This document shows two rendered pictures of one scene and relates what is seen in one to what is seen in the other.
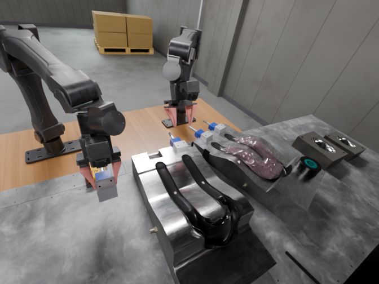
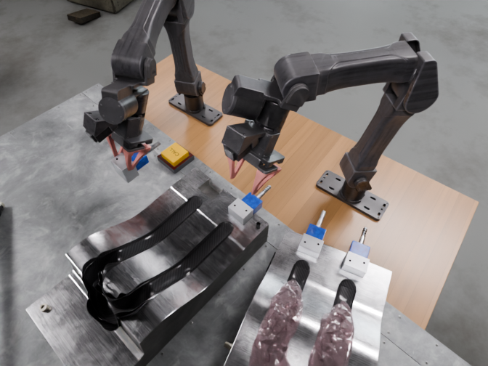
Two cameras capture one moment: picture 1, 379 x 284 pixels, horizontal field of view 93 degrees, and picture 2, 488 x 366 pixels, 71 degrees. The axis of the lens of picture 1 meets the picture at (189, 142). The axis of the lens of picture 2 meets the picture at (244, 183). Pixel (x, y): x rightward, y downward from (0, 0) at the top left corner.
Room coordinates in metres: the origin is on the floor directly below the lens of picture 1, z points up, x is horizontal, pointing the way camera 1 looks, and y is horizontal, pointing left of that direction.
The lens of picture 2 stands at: (0.46, -0.40, 1.61)
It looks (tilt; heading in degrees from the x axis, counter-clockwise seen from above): 54 degrees down; 78
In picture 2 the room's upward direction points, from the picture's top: straight up
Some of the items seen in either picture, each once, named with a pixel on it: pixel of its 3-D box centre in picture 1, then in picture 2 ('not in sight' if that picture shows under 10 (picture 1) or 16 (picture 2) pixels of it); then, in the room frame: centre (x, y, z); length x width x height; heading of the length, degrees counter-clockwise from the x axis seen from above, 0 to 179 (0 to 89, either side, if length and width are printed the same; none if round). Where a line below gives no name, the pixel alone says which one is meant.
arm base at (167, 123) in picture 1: (180, 115); (354, 186); (0.88, 0.08, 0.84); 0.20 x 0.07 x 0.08; 131
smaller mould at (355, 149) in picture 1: (341, 145); not in sight; (0.90, -0.87, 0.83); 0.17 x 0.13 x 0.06; 35
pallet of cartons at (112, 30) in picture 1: (123, 32); not in sight; (4.74, 2.04, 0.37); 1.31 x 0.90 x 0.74; 131
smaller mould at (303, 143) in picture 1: (318, 149); not in sight; (0.81, -0.69, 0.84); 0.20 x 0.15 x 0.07; 35
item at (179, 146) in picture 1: (175, 141); (253, 202); (0.58, 0.06, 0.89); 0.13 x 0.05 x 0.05; 35
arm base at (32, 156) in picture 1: (53, 143); (194, 100); (0.49, 0.54, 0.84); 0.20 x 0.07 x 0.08; 131
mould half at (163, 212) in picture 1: (192, 202); (155, 265); (0.33, -0.05, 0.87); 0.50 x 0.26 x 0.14; 35
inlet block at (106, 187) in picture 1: (103, 176); (139, 157); (0.32, 0.23, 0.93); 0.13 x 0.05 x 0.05; 36
